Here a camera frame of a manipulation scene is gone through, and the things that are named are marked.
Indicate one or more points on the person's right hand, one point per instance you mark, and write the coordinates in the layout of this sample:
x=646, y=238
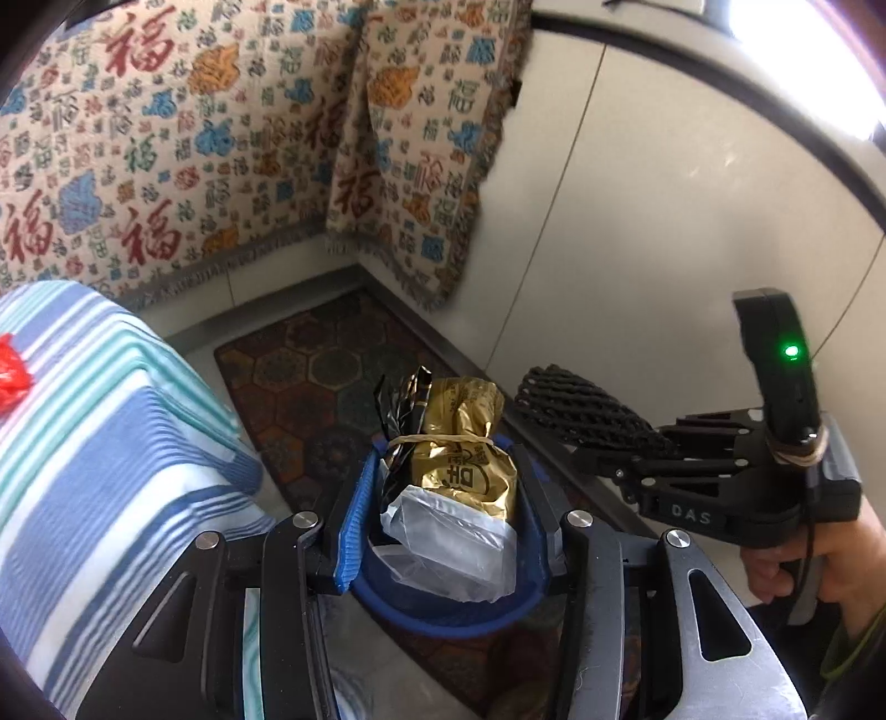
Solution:
x=844, y=564

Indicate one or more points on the large printed blanket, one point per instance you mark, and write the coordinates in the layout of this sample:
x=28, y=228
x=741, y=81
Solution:
x=173, y=138

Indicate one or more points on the narrow printed blanket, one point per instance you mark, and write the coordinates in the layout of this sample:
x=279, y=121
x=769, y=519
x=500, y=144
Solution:
x=422, y=152

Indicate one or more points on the black foil wrapper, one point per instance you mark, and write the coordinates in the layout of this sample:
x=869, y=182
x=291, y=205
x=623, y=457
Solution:
x=401, y=408

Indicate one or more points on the blue plastic bin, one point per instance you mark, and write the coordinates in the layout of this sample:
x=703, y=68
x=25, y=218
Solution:
x=443, y=615

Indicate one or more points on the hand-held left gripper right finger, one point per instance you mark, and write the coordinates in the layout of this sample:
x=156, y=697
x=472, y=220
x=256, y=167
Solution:
x=547, y=526

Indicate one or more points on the gold foil snack packet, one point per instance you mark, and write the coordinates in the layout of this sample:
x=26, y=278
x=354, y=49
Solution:
x=460, y=478

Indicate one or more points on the red plastic wrapper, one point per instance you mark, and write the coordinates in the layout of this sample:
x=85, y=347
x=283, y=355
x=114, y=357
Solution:
x=10, y=374

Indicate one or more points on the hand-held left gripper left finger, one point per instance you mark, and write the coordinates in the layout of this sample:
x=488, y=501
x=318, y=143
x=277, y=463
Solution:
x=353, y=516

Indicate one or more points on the blue striped tablecloth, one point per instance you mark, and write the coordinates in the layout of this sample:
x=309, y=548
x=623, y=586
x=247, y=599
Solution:
x=104, y=450

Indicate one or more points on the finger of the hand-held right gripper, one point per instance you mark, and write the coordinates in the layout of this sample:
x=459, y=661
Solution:
x=664, y=467
x=713, y=429

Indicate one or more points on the hexagon patterned floor mat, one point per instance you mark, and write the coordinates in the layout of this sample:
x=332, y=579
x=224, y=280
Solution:
x=304, y=374

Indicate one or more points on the clear plastic bag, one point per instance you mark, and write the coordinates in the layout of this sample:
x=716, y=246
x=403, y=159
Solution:
x=443, y=547

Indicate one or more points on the tan rubber band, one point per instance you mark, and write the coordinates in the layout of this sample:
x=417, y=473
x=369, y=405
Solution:
x=443, y=438

